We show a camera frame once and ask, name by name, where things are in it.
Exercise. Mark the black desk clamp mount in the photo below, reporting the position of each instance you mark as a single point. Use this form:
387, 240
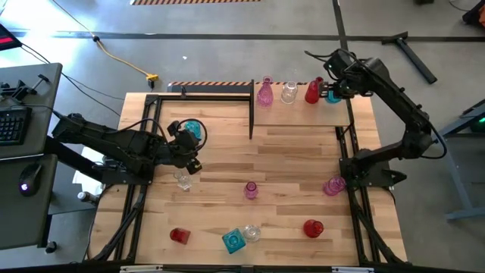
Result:
19, 91

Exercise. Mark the teal square cut-glass vase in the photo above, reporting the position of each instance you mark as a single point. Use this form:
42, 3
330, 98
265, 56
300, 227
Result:
233, 240

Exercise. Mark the white paper sheet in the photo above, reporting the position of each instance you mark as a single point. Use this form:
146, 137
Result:
85, 182

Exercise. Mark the black keyboard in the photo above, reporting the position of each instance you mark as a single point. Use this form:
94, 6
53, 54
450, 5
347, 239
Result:
13, 125

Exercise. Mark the black ramp hazard striped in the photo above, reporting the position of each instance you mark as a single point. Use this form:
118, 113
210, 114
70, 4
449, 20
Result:
208, 88

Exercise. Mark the red smooth bulbous glass vase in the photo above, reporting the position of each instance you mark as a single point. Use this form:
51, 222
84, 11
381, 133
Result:
313, 228

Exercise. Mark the clear square glass vase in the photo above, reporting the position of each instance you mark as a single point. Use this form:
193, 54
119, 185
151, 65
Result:
184, 182

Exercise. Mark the wooden shelf black metal frame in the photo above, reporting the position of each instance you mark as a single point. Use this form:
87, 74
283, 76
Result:
299, 113

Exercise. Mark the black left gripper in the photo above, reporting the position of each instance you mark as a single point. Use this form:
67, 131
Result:
185, 148

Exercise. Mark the pink ribbed glass bottle vase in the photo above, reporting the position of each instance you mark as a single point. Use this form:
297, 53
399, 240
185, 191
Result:
334, 186

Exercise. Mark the black aluminium table frame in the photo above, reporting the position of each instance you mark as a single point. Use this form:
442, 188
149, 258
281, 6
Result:
204, 98

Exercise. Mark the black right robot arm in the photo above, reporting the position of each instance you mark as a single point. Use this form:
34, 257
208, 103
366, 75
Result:
394, 95

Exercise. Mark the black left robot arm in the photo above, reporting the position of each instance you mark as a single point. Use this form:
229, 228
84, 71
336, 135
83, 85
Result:
113, 140

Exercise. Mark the red ribbed glass bottle vase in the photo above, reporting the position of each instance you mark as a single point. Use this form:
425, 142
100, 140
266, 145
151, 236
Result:
312, 93

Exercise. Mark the red square glass vase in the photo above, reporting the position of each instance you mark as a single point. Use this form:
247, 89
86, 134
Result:
180, 236

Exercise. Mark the pink tall swirl glass vase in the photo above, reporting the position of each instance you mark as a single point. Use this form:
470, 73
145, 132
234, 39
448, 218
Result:
265, 94

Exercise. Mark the teal patterned glass bottle vase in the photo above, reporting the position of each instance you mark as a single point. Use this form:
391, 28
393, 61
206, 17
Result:
333, 99

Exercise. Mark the black round desk foot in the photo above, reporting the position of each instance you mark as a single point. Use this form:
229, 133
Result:
50, 247

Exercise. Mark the black device red screen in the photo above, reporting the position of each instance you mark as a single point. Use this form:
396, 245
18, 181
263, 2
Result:
7, 38

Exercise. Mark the black computer mouse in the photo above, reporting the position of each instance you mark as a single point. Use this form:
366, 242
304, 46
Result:
30, 179

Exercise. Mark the black metal T-shaped stand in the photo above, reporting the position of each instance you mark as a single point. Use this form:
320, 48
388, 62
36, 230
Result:
413, 57

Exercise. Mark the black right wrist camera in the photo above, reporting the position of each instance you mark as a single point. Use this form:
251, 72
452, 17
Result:
339, 62

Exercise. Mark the pink bulbous glass vase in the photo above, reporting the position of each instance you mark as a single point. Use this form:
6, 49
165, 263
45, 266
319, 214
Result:
251, 190

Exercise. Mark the teal round glass vase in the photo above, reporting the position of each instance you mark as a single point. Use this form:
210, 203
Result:
195, 129

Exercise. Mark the grey desk leg frame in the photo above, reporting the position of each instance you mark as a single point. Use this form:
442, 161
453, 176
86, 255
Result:
451, 129

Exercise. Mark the grey computer desk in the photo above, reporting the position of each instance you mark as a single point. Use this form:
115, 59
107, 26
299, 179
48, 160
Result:
38, 125

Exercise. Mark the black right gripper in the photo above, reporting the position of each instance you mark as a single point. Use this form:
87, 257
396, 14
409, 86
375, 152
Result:
348, 87

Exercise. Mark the clear ribbed cylinder glass vase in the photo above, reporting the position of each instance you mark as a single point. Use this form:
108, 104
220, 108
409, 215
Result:
289, 92

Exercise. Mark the brown bottle white cap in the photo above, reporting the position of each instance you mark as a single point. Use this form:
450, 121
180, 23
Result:
87, 197

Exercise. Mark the clear scalloped squat glass vase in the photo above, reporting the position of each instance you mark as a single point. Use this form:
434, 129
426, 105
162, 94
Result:
251, 233

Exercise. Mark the white label strip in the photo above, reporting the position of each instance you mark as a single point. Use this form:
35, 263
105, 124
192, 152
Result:
140, 269
352, 270

